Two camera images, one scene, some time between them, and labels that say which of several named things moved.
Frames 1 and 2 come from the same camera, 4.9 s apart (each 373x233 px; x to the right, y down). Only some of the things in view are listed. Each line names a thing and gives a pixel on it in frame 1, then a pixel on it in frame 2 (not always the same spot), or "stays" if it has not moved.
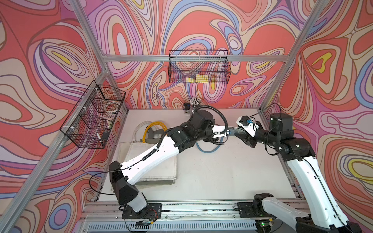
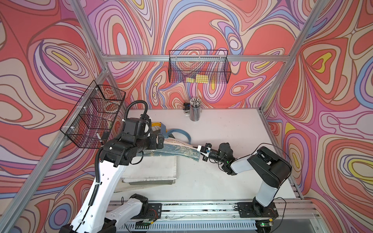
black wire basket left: [90, 124] stays
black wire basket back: [199, 66] stays
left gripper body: [211, 139] to [153, 142]
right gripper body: [248, 139] to [205, 158]
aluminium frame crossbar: [194, 58] stays
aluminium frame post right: [284, 71] stays
